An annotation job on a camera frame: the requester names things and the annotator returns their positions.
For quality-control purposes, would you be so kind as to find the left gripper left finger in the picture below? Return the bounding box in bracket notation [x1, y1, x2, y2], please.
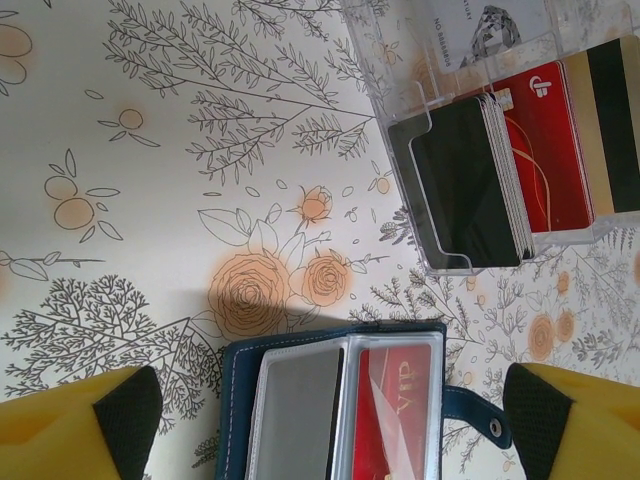
[0, 364, 164, 480]

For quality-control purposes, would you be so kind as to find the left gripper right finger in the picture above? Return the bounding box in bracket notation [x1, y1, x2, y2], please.
[502, 362, 640, 480]

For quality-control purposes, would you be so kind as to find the navy blue card holder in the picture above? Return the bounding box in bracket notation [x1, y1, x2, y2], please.
[219, 319, 516, 480]

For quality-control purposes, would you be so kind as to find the red VIP card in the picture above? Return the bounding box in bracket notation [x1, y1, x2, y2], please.
[357, 347, 441, 480]

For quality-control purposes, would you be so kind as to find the clear acrylic card organizer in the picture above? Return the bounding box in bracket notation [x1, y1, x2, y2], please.
[342, 0, 640, 279]

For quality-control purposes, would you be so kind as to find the black card stack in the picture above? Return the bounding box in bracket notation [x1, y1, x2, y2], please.
[409, 92, 536, 269]

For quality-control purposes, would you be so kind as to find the red card stack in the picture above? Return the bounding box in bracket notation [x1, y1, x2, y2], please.
[492, 59, 596, 236]

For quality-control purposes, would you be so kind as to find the gold card stack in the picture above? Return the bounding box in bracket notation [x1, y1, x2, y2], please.
[559, 34, 640, 216]

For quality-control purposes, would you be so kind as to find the silver card stack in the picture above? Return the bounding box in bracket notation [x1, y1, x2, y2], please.
[429, 0, 551, 76]

